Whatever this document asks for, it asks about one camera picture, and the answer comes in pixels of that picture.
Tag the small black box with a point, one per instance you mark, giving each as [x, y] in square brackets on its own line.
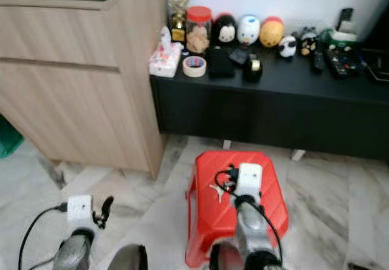
[239, 56]

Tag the pink and white tissue box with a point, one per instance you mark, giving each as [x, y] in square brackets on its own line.
[165, 60]

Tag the black tape dispenser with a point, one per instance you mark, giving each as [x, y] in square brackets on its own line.
[253, 69]

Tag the black penguin figure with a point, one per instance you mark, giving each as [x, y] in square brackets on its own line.
[224, 29]

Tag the small panda figure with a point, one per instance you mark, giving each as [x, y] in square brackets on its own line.
[287, 47]

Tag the silver keys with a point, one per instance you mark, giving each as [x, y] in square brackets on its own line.
[217, 191]

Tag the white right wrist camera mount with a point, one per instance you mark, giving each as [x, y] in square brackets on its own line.
[250, 180]

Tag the slim black remote control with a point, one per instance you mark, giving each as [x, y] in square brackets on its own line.
[316, 61]

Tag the red plastic stool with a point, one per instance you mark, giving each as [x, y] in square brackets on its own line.
[209, 227]

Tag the black low sideboard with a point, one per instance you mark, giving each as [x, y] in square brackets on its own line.
[267, 109]

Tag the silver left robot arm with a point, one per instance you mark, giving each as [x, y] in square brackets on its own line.
[73, 250]

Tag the black and white figure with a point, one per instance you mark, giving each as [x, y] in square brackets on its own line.
[308, 42]

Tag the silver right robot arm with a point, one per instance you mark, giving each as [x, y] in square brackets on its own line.
[252, 230]

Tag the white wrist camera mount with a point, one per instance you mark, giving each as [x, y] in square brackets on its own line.
[250, 180]
[79, 211]

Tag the white tape roll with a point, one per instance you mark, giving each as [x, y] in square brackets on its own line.
[188, 67]

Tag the black pouch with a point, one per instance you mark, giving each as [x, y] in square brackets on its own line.
[219, 63]

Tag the black upright handset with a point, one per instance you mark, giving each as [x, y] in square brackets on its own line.
[345, 19]

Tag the light wooden cabinet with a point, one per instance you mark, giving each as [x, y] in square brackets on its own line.
[73, 100]

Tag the gold trophy figure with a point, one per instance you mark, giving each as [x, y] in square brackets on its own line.
[178, 10]

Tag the wide black remote control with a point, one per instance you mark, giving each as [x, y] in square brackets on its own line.
[343, 62]

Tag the yellow egg-shaped figure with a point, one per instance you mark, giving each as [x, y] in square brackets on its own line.
[271, 33]

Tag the green object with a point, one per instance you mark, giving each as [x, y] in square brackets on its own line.
[9, 141]

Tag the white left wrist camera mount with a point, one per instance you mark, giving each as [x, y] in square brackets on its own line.
[79, 211]

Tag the white egg-shaped figure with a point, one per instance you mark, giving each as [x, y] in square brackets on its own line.
[248, 30]

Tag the clear jar with red lid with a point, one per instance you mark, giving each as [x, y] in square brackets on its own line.
[198, 33]

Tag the green and white box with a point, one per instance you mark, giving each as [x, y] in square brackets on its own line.
[342, 36]

